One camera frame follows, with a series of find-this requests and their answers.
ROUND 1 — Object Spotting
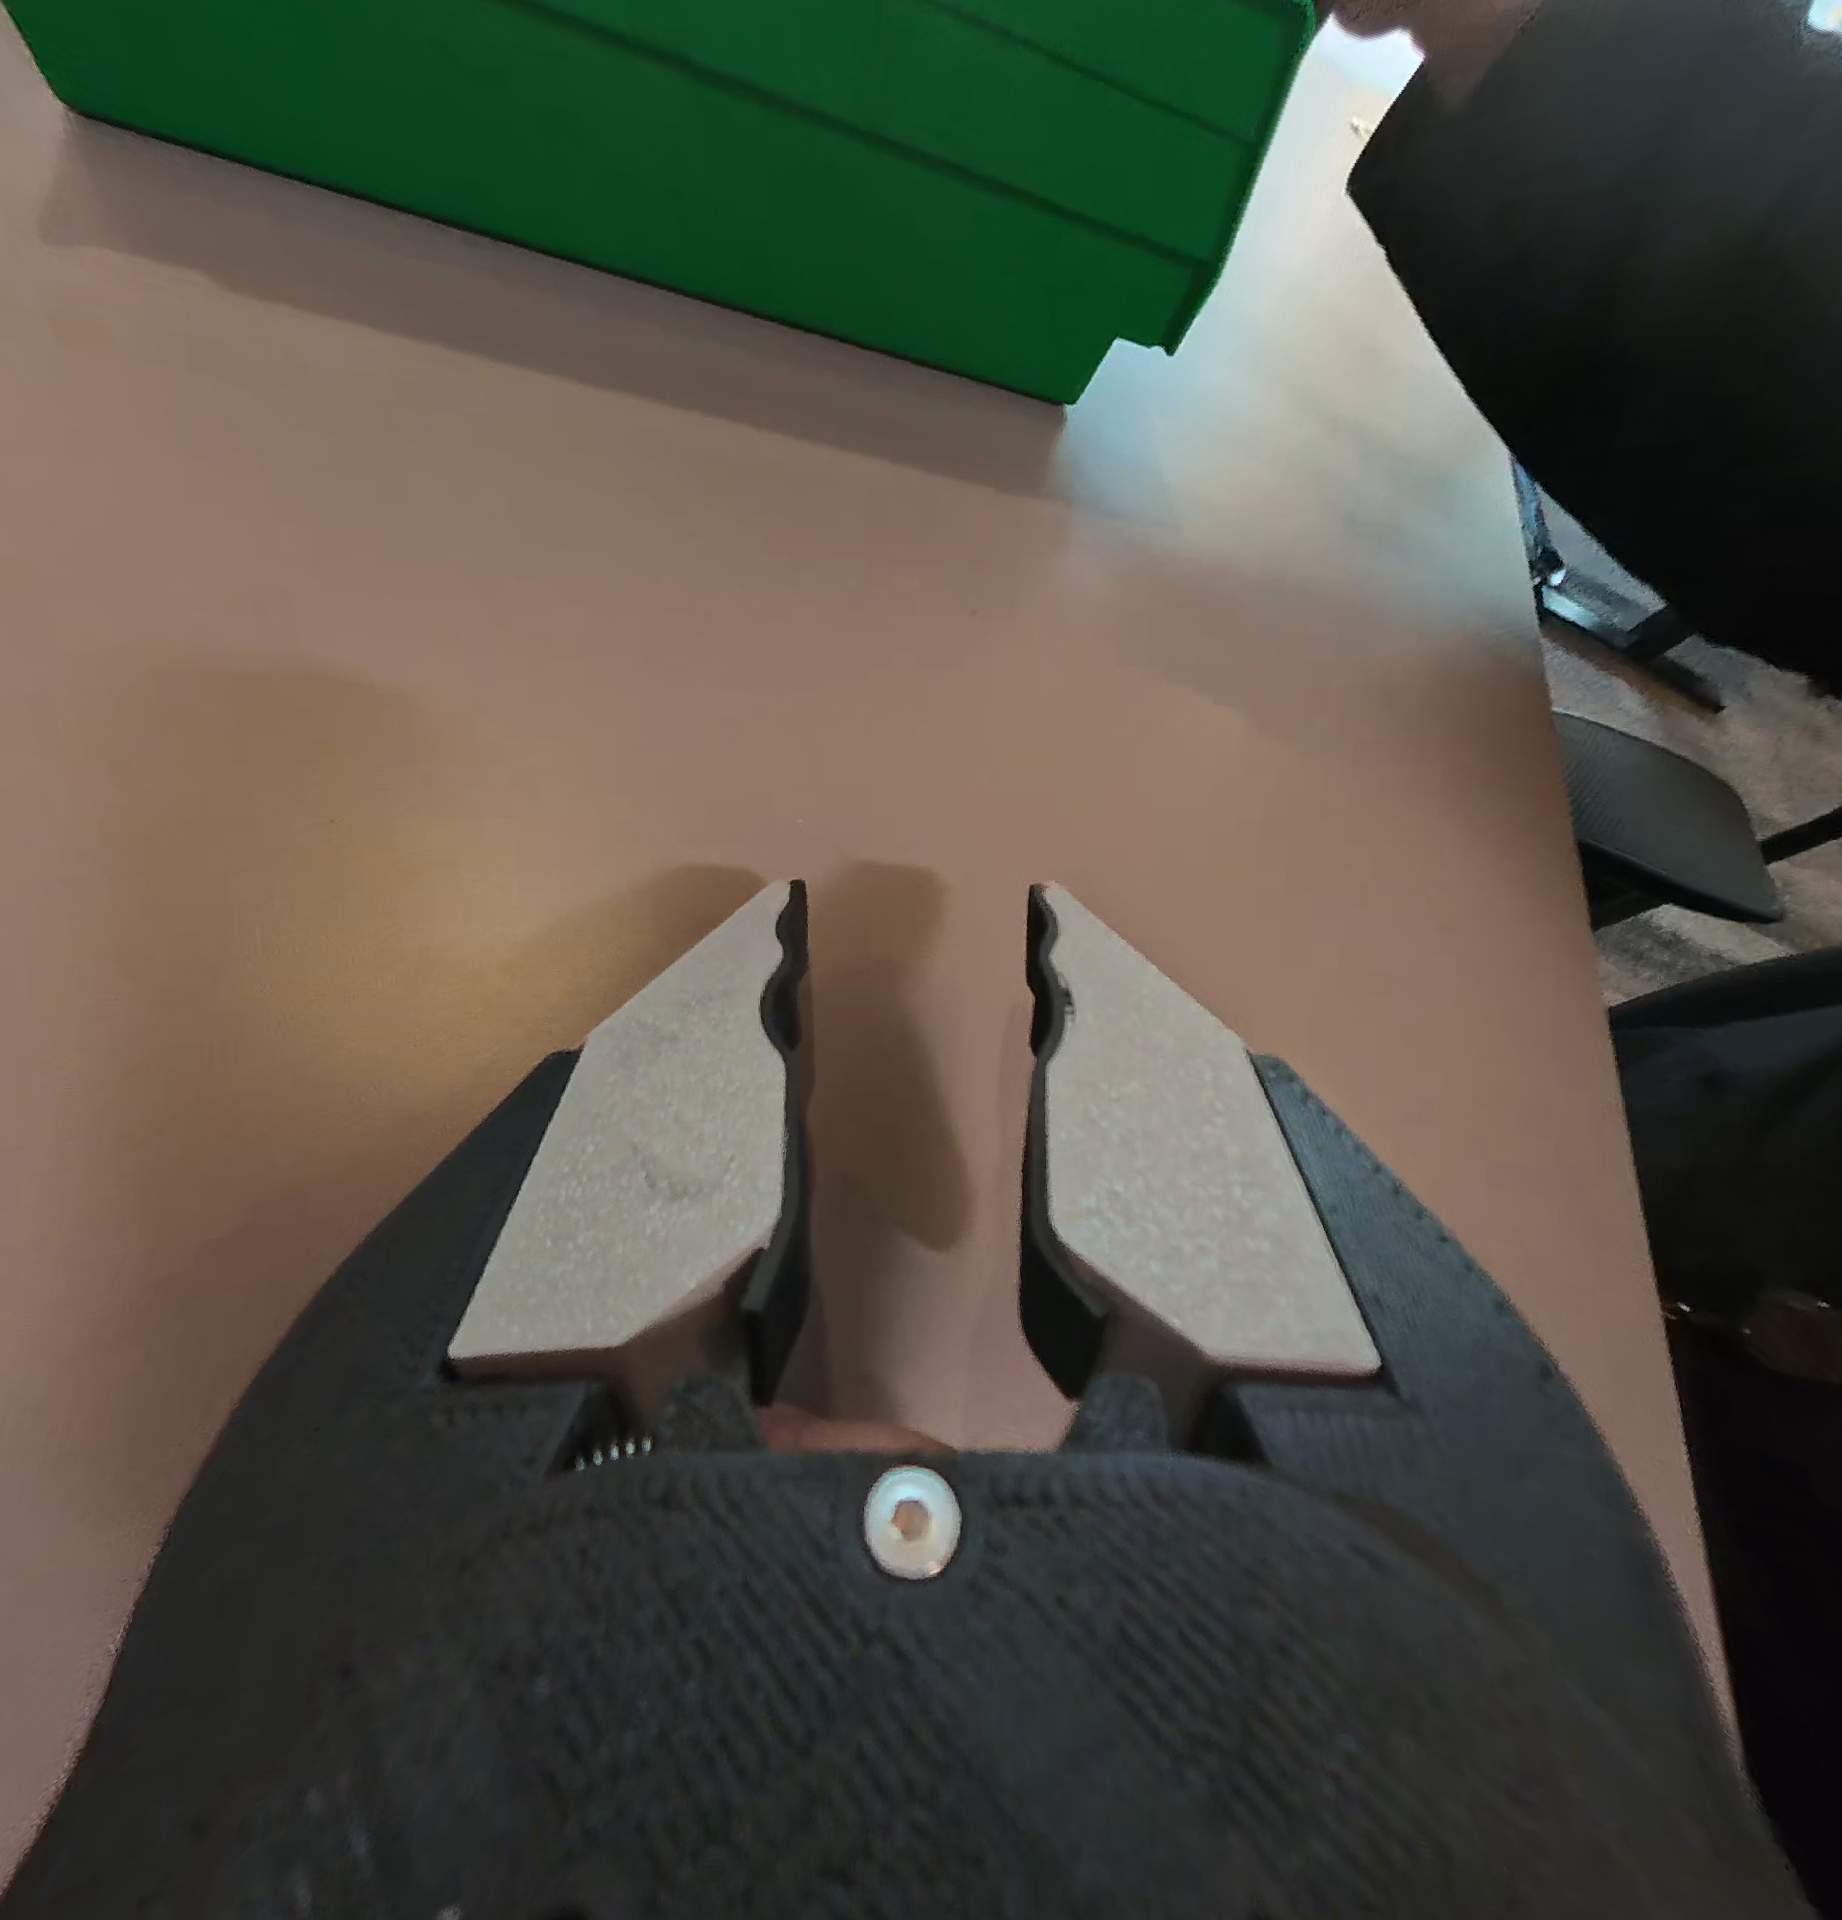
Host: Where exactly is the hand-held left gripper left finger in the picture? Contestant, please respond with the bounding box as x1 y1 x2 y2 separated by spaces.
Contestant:
448 880 814 1411

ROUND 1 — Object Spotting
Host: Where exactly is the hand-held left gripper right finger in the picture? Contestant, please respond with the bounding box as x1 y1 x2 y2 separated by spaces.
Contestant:
1021 880 1385 1458

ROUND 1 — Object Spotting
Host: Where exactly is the person's right forearm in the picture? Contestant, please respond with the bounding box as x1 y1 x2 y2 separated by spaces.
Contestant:
1347 0 1842 713

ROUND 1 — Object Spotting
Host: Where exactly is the person's right hand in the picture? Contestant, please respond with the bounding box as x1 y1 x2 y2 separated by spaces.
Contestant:
1327 0 1543 118

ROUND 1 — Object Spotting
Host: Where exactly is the black office chair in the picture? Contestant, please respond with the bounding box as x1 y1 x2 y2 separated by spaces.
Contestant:
1516 468 1842 933

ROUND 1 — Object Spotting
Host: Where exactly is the green plastic bin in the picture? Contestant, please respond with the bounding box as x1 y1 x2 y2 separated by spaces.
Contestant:
0 0 1319 408

